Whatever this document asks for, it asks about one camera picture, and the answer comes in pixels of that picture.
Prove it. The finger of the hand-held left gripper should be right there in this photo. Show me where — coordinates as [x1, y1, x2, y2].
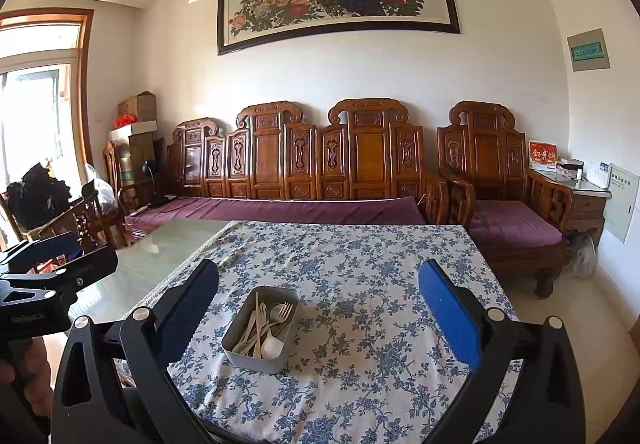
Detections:
[0, 249, 119, 306]
[0, 231, 81, 276]

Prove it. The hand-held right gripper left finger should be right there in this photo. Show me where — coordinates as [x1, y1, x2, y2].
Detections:
[50, 258, 221, 444]

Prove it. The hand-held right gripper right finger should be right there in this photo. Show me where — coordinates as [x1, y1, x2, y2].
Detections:
[417, 259, 586, 444]

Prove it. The grey metal box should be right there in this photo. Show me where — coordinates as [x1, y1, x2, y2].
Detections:
[221, 285, 302, 375]

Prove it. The white soup spoon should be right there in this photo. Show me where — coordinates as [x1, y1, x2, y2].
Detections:
[252, 319, 283, 360]

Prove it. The person's left hand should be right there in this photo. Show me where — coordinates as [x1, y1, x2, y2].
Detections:
[0, 339, 52, 421]

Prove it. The carved wooden chair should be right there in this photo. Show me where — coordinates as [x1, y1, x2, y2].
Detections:
[30, 187, 118, 270]
[102, 140, 151, 215]

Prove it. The white plastic bag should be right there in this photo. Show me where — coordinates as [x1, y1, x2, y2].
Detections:
[82, 163, 118, 212]

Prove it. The blue floral tablecloth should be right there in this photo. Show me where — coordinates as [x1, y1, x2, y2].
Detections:
[112, 220, 523, 442]

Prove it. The black desk lamp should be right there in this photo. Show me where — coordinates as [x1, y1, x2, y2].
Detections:
[140, 159, 177, 207]

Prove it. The long purple sofa cushion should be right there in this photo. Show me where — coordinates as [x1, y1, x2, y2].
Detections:
[124, 197, 427, 238]

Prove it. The white flat box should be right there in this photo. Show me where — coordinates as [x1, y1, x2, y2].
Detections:
[107, 121, 158, 141]

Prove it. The plastic-wrapped floor fan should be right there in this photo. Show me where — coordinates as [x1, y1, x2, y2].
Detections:
[565, 231, 598, 279]

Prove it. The carved wooden armchair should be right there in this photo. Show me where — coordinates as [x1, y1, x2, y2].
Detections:
[436, 99, 576, 300]

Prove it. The brown cardboard box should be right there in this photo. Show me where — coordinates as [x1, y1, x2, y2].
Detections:
[117, 92, 157, 122]

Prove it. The wooden side table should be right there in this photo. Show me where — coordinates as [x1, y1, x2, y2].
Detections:
[530, 167, 612, 245]

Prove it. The carved wooden sofa bench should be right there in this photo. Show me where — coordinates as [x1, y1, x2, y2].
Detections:
[165, 97, 450, 225]

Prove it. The red card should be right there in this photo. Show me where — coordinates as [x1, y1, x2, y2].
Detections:
[528, 139, 558, 170]

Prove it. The white desktop device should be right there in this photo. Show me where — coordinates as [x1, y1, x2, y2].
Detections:
[586, 159, 612, 189]

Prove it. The white electrical panel door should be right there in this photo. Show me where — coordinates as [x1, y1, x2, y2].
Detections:
[602, 163, 640, 244]

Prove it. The wooden door frame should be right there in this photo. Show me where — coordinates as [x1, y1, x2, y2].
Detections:
[0, 8, 95, 175]

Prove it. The grey wall box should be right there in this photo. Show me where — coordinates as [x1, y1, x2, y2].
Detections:
[566, 28, 612, 72]

